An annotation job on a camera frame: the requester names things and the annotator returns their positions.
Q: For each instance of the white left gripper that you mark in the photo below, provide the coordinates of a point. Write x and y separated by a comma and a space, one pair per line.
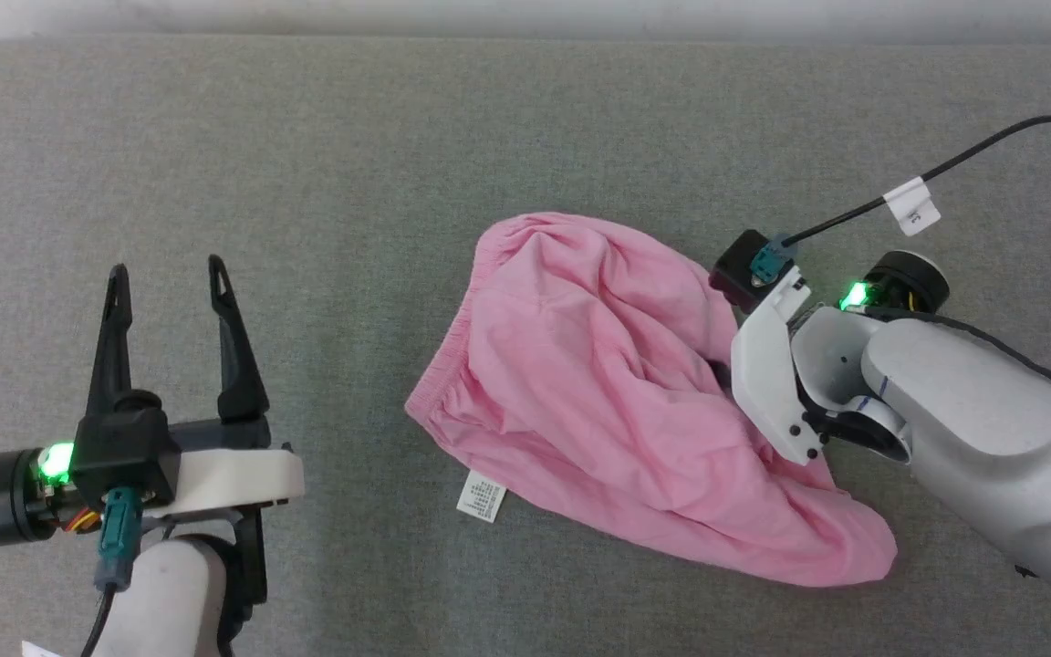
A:
234, 479

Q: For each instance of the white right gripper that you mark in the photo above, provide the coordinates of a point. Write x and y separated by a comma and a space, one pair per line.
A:
767, 365

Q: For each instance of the pink cloth garment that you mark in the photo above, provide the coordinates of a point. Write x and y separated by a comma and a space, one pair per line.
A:
598, 383

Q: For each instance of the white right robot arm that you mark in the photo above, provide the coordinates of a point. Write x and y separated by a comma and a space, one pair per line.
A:
972, 420

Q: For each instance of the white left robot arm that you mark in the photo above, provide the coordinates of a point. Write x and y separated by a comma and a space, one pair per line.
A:
165, 593

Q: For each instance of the grey-green fabric sofa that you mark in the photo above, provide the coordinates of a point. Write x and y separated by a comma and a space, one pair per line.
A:
306, 182

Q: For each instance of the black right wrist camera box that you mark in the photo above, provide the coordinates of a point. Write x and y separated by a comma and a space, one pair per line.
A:
737, 269

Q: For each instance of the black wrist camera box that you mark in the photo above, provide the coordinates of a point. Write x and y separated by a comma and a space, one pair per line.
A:
737, 269
124, 452

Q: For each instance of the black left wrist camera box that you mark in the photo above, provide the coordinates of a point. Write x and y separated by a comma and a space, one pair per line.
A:
124, 452

